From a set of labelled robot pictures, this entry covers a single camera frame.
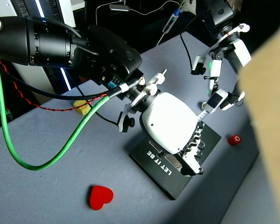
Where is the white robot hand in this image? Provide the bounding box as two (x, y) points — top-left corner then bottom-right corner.
(140, 91), (205, 177)
(202, 38), (252, 112)

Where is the black hardcover book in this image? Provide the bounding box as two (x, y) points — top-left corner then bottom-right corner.
(128, 122), (222, 201)

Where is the red cylinder block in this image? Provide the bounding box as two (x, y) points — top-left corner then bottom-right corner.
(227, 134), (242, 147)

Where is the beige cardboard panel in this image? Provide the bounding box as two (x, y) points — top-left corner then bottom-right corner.
(238, 16), (280, 224)

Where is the yellow block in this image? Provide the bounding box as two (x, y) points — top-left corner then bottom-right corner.
(72, 99), (94, 116)

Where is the red heart block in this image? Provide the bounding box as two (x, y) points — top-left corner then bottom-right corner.
(88, 185), (114, 211)

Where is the grey power adapter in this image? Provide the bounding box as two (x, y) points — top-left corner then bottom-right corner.
(109, 3), (130, 12)

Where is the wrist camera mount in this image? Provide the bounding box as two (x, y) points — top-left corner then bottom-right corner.
(190, 45), (235, 76)
(118, 104), (136, 133)

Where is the black camera cable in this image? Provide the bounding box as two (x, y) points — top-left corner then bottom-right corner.
(180, 32), (195, 70)
(76, 85), (120, 126)

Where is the thick green cable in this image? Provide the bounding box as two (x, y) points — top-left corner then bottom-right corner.
(0, 57), (112, 172)

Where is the red twisted cable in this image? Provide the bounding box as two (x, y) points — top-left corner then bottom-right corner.
(0, 58), (108, 112)

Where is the thick black cable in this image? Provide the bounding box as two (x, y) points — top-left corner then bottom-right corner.
(0, 63), (142, 101)

